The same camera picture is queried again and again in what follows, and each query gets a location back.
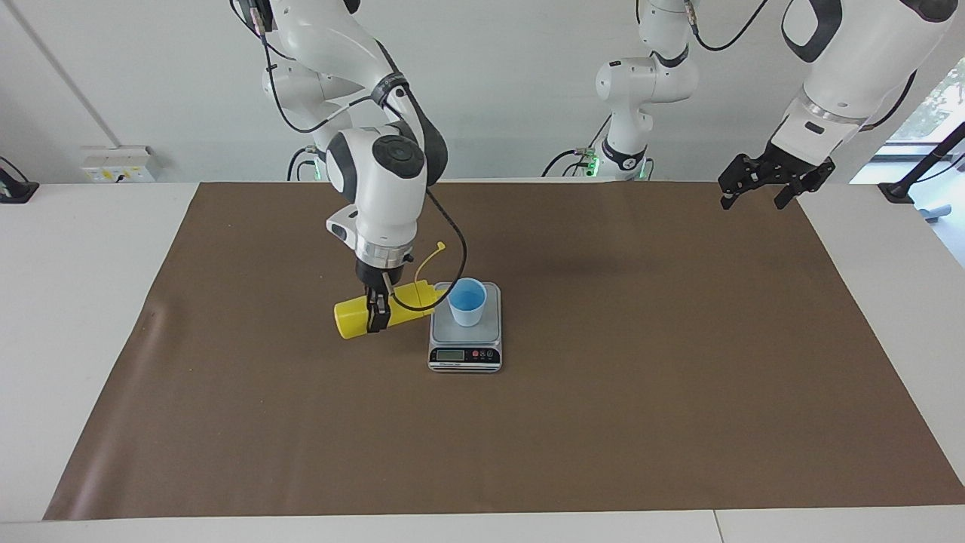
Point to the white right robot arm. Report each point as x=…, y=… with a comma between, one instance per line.
x=392, y=196

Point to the white wall socket box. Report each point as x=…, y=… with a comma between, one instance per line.
x=117, y=164

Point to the brown table mat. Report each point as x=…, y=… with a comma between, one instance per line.
x=482, y=437

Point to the black stand with pole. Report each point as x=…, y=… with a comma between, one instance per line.
x=897, y=192

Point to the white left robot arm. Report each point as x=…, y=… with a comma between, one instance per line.
x=852, y=68

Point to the window with green foliage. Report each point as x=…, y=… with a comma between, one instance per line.
x=935, y=105

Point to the yellow squeeze bottle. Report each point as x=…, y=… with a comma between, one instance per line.
x=350, y=318

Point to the silver digital kitchen scale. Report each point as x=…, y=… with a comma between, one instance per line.
x=465, y=343

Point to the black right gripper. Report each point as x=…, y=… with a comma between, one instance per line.
x=384, y=273

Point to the black table clamp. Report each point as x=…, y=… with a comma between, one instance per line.
x=15, y=192

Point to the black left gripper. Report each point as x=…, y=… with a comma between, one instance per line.
x=788, y=166

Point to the light blue cup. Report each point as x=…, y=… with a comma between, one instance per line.
x=467, y=309

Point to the pale blue roll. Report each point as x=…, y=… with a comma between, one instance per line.
x=935, y=212

